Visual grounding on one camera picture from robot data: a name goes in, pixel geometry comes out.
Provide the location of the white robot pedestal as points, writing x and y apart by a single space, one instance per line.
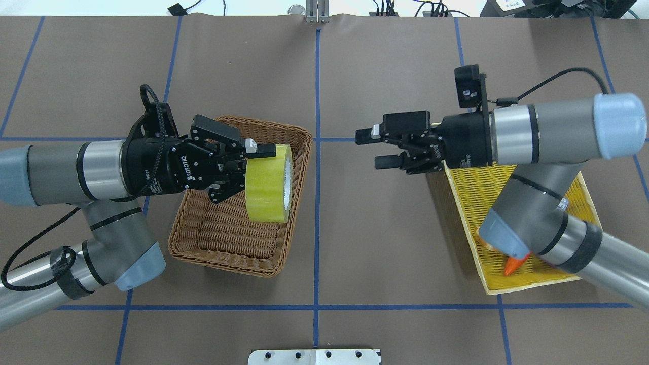
316 356

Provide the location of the aluminium frame post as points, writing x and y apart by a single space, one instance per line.
317 11

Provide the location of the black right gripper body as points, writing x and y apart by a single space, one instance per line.
464 138

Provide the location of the orange toy carrot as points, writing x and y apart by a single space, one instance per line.
513 264

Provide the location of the yellow packing tape roll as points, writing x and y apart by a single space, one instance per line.
268 186

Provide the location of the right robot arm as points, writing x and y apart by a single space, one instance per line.
548 144

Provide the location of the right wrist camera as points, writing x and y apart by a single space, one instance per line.
470 86

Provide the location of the small black usb device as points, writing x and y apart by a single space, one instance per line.
177 10

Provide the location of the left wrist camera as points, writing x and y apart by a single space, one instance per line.
157 120

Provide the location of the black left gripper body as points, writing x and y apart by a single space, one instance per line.
152 170

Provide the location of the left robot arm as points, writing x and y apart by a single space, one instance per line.
103 180

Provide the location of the yellow woven plastic basket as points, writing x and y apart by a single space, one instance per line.
502 211

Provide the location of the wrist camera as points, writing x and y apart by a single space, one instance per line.
470 86
157 120

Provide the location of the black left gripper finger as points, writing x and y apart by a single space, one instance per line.
254 150
225 186

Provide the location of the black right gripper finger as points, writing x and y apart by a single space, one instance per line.
374 134
391 162

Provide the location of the brown wicker basket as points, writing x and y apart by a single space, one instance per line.
221 236

